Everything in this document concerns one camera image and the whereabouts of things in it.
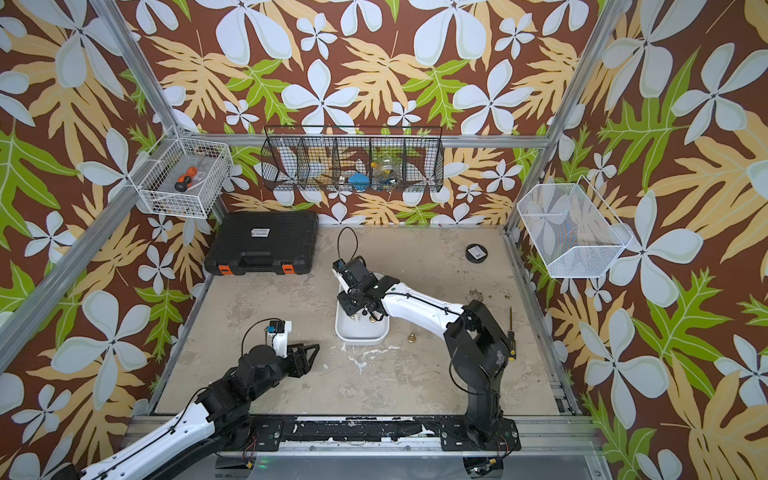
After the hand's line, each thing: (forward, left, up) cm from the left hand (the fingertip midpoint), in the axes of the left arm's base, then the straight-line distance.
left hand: (315, 343), depth 81 cm
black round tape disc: (+38, -54, -7) cm, 67 cm away
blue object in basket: (+46, -11, +20) cm, 51 cm away
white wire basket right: (+27, -73, +18) cm, 79 cm away
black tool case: (+39, +25, -2) cm, 47 cm away
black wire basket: (+53, -23, +23) cm, 62 cm away
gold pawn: (+4, -28, -7) cm, 29 cm away
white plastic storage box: (+7, -12, -4) cm, 14 cm away
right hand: (+15, -8, +2) cm, 16 cm away
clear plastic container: (+51, -20, +20) cm, 58 cm away
